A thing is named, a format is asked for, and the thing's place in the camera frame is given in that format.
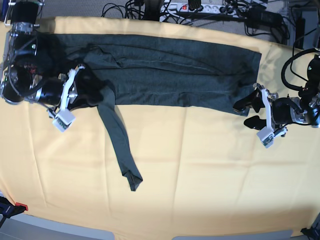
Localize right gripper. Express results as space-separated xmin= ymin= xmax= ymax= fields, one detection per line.
xmin=24 ymin=64 xmax=106 ymax=132

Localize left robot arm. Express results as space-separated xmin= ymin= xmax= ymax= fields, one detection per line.
xmin=233 ymin=48 xmax=320 ymax=148

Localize black clamp right corner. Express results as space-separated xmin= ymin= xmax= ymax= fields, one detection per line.
xmin=300 ymin=226 xmax=320 ymax=240

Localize white power strip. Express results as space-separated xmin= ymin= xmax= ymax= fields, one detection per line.
xmin=160 ymin=2 xmax=243 ymax=17

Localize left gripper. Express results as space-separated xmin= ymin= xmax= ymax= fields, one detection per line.
xmin=233 ymin=83 xmax=304 ymax=148

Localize black upright post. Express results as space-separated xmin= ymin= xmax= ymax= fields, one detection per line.
xmin=294 ymin=13 xmax=306 ymax=49

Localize dark green long-sleeve shirt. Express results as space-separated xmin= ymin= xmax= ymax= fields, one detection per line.
xmin=42 ymin=33 xmax=261 ymax=191

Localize tangled black cables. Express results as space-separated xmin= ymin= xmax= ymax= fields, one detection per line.
xmin=243 ymin=4 xmax=295 ymax=47

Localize black power adapter box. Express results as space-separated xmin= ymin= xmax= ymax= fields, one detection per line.
xmin=246 ymin=8 xmax=283 ymax=28

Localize red and black clamp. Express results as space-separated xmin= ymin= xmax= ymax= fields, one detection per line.
xmin=0 ymin=196 xmax=29 ymax=219

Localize yellow table cloth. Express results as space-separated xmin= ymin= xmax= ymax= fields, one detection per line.
xmin=0 ymin=101 xmax=320 ymax=240

